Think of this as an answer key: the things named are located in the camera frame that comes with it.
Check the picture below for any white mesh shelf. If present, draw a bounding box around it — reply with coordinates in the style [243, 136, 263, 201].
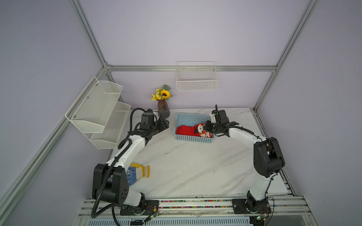
[65, 77, 123, 133]
[90, 101, 131, 149]

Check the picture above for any aluminium front rail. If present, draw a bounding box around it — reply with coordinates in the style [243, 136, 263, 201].
[75, 195, 317, 226]

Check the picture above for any red sock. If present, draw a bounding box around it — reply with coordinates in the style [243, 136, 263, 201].
[176, 123, 213, 138]

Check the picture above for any white wire wall basket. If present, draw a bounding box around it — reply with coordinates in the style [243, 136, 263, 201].
[176, 61, 218, 91]

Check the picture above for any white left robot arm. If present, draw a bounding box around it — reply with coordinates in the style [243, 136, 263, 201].
[90, 108, 169, 218]

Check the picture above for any yellow sunflower bouquet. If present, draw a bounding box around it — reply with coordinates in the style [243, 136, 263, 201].
[151, 84, 172, 101]

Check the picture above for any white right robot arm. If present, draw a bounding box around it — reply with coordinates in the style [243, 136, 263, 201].
[205, 109, 285, 213]

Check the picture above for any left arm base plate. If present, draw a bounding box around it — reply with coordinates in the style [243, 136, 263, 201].
[119, 200, 160, 216]

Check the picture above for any yellow blue sock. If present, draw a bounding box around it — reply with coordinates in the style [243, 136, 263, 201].
[126, 163, 150, 186]

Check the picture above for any light blue plastic basket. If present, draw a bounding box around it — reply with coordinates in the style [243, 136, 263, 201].
[174, 113, 215, 143]

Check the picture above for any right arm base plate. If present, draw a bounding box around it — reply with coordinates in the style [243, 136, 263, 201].
[232, 196, 272, 215]

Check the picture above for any dark glass vase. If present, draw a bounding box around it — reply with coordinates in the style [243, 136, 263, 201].
[157, 99, 170, 119]

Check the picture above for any white mesh upper shelf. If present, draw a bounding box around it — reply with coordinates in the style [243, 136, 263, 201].
[65, 77, 123, 133]

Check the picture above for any white mesh lower shelf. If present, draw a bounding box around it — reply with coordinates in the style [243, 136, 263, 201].
[90, 101, 131, 149]

